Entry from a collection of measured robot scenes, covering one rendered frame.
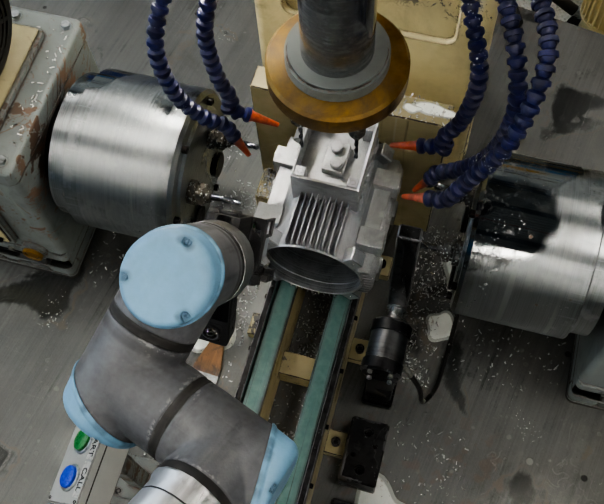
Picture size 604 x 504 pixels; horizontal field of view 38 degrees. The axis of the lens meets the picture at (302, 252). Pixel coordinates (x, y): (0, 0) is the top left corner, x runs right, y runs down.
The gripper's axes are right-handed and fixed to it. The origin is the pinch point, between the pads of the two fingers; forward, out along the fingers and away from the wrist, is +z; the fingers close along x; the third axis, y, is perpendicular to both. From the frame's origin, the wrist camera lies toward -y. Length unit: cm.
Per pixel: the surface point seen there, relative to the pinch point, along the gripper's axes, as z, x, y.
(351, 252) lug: 10.6, -11.5, 3.1
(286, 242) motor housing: 9.9, -2.2, 2.5
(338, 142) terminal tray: 14.0, -5.9, 17.8
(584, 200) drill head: 10.4, -40.6, 17.1
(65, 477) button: -7.8, 16.8, -32.1
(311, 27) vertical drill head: -14.3, -4.0, 29.2
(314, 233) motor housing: 10.1, -5.9, 4.6
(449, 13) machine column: 15.0, -17.3, 38.6
